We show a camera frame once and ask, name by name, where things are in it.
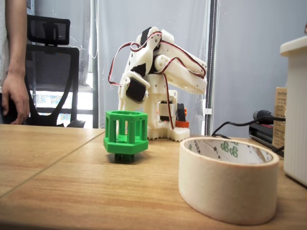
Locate green hexagonal printed component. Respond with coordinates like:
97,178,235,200
103,110,149,164

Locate person's hand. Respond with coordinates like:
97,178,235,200
1,71,31,125

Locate orange and black table clamp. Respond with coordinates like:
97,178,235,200
176,103,190,129

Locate black mesh office chair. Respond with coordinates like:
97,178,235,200
25,14,86,127

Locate beige masking tape roll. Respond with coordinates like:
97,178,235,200
178,137,280,226

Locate black power supply unit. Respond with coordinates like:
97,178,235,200
248,122,285,158

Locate person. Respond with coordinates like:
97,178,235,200
0,0,16,125

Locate brown cardboard box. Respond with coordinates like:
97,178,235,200
272,86,287,149

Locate red white black servo cable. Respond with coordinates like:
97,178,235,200
107,42,147,85
160,40,207,79

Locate grey metal frame post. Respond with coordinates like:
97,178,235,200
92,0,99,129
206,0,218,136

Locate black power cable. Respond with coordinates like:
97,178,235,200
211,110,286,144

